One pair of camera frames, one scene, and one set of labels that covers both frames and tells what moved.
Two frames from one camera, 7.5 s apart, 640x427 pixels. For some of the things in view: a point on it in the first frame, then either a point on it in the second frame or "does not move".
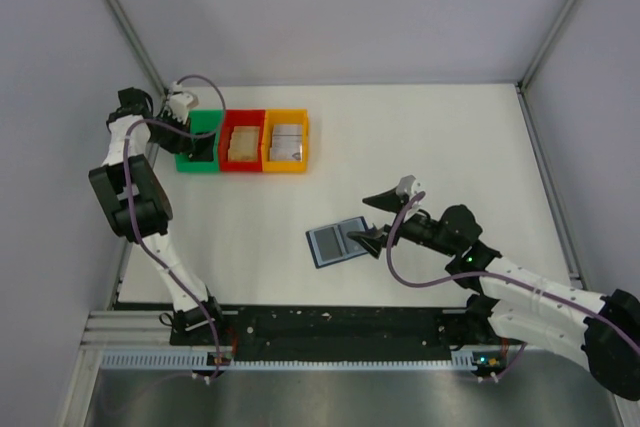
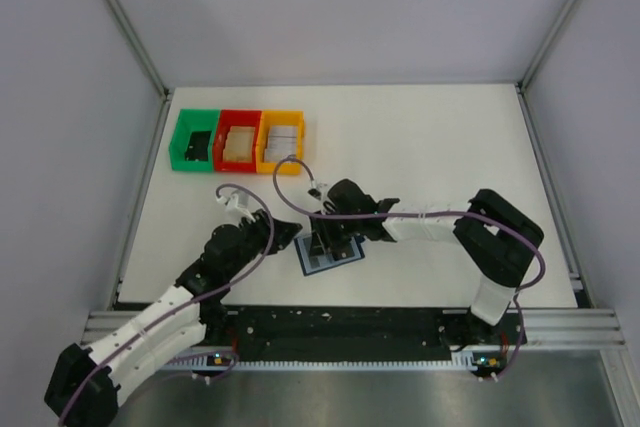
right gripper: [391, 219] → [329, 229]
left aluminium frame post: [126, 22] does not move
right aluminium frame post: [526, 79] does not move
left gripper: [185, 142] → [270, 227]
